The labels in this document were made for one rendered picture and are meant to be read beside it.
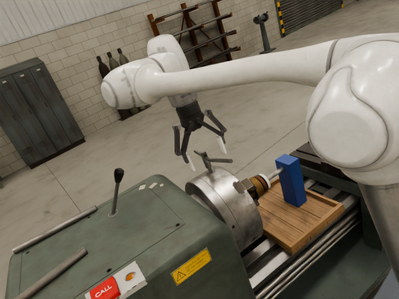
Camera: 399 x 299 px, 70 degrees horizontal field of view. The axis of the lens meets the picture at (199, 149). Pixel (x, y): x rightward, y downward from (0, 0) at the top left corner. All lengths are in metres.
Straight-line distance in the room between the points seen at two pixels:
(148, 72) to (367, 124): 0.51
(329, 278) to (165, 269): 0.94
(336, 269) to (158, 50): 1.22
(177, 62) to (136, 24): 7.23
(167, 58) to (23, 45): 6.54
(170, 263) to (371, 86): 0.56
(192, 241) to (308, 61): 0.49
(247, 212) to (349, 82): 0.64
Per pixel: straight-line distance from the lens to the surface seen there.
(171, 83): 0.68
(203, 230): 0.76
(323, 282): 1.50
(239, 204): 0.95
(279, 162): 1.23
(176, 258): 0.74
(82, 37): 7.55
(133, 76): 0.73
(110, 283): 0.76
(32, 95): 6.73
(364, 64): 0.44
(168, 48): 0.85
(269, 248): 1.21
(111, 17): 7.85
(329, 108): 0.39
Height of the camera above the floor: 1.74
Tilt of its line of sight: 25 degrees down
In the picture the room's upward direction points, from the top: 20 degrees counter-clockwise
